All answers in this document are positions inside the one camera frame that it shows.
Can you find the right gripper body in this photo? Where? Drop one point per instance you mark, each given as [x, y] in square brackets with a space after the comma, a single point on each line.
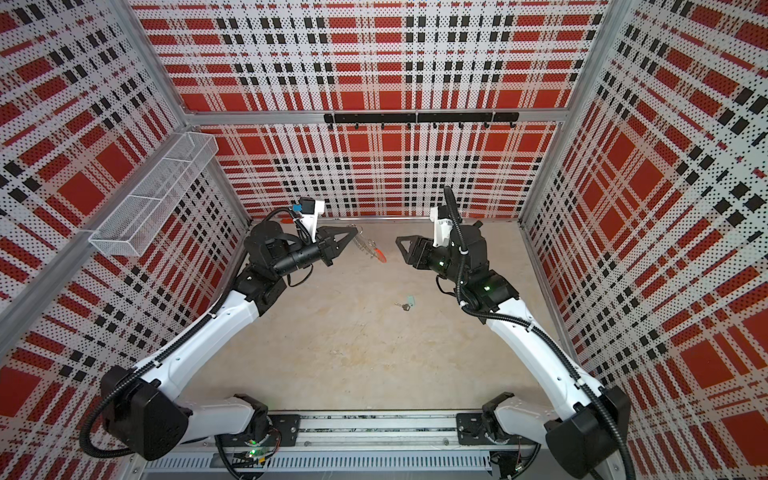
[442, 263]

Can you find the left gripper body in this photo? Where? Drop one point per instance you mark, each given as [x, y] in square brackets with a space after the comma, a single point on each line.
[300, 258]

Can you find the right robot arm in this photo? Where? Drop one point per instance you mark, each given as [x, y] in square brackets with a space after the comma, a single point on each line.
[586, 423]

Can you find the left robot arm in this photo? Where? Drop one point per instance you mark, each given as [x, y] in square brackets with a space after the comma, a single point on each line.
[142, 411]

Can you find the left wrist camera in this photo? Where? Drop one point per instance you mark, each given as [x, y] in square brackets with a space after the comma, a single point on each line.
[306, 213]

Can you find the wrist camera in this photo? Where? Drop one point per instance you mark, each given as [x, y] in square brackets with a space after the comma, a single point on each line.
[442, 226]
[306, 213]

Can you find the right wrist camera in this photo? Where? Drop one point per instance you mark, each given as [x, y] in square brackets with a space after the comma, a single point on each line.
[442, 226]

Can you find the black wall hook rail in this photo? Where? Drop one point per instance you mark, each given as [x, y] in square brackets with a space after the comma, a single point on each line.
[485, 117]

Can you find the white wire mesh basket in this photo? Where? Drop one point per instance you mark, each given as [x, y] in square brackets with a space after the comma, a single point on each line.
[134, 223]

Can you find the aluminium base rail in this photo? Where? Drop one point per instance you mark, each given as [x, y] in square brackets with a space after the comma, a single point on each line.
[336, 444]

